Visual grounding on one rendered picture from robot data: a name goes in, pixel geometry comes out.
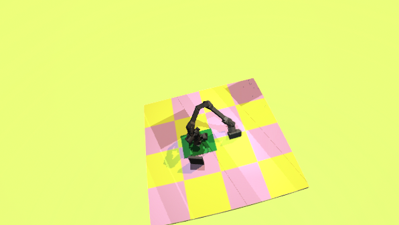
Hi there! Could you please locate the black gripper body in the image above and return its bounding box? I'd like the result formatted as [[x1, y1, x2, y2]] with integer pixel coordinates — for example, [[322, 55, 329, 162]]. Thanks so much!
[[195, 133, 208, 140]]

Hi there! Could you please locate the black cooling fan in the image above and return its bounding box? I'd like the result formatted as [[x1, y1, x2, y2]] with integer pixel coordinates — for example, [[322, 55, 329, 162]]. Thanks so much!
[[188, 155, 204, 165]]

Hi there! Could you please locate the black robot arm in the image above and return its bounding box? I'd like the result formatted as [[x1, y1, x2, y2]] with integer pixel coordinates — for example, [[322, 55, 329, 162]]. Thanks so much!
[[185, 100, 237, 145]]

